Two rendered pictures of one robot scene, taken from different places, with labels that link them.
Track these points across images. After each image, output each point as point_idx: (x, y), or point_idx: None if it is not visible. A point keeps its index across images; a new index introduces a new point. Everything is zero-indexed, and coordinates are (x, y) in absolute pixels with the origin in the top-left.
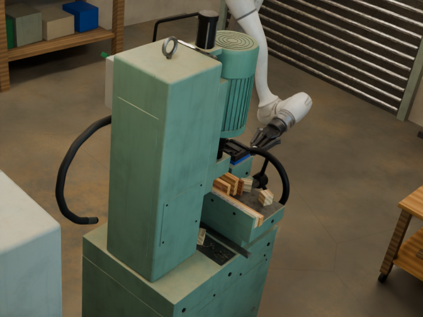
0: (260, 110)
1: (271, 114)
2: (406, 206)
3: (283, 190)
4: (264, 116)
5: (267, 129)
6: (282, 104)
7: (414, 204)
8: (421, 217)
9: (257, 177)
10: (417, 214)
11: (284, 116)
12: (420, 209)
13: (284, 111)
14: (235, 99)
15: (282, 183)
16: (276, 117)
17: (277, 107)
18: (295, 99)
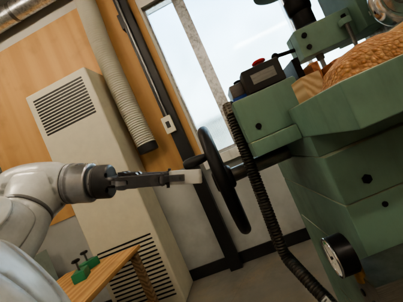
0: (6, 232)
1: (35, 214)
2: (86, 299)
3: (224, 165)
4: (26, 236)
5: (119, 172)
6: (36, 176)
7: (77, 301)
8: (99, 289)
9: (227, 165)
10: (95, 292)
11: (84, 163)
12: (87, 293)
13: (71, 163)
14: None
15: (220, 156)
16: (89, 168)
17: (35, 190)
18: (35, 162)
